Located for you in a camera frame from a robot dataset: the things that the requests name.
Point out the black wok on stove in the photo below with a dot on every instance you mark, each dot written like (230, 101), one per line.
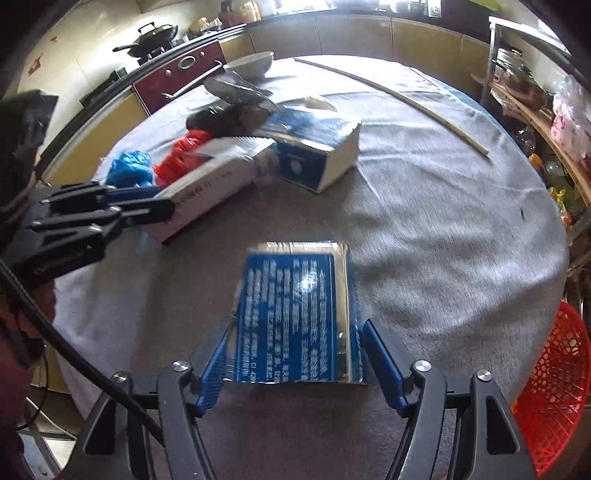
(150, 38)

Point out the blue plastic bag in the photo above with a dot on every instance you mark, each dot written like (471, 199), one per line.
(130, 169)

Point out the black plastic bag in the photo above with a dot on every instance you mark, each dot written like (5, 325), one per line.
(240, 110)

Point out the grey tablecloth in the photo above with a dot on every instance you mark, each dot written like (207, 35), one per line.
(464, 255)

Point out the red built-in oven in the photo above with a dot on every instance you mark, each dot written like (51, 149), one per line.
(158, 88)

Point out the pink white plastic bag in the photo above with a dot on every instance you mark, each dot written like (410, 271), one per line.
(571, 125)

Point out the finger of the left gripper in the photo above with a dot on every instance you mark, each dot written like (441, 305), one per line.
(95, 192)
(132, 212)

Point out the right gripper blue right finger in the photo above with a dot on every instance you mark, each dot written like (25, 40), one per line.
(389, 377)

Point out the white ceramic bowl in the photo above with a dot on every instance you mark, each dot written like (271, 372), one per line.
(251, 67)

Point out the red plastic basket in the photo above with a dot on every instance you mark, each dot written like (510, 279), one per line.
(551, 405)

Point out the blue white tissue box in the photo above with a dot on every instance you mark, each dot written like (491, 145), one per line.
(315, 147)

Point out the red plastic bag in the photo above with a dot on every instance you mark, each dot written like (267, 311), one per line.
(182, 159)

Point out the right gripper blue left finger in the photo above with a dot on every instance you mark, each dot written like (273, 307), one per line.
(211, 366)

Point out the metal storage shelf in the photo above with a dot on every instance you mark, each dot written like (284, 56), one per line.
(509, 77)

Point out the blue foil snack packet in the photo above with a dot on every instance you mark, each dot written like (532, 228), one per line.
(297, 319)

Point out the long white carton box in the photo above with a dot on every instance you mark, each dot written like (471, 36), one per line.
(230, 164)

